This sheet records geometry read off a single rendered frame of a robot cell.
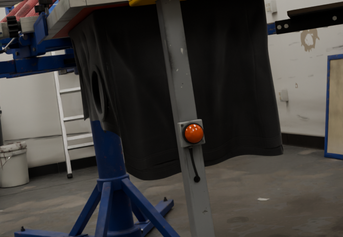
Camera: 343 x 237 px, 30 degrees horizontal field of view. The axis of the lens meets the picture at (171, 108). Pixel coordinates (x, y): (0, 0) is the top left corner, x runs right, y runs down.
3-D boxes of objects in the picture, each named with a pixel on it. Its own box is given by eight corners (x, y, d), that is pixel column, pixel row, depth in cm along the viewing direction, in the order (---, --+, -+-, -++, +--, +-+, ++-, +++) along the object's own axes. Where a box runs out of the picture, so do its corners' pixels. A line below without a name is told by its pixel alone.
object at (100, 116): (146, 138, 157) (125, 7, 156) (112, 145, 155) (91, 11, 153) (110, 131, 202) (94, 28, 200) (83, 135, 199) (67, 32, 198)
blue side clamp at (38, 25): (62, 33, 189) (58, 9, 188) (45, 35, 187) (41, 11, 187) (51, 43, 217) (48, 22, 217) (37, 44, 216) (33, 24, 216)
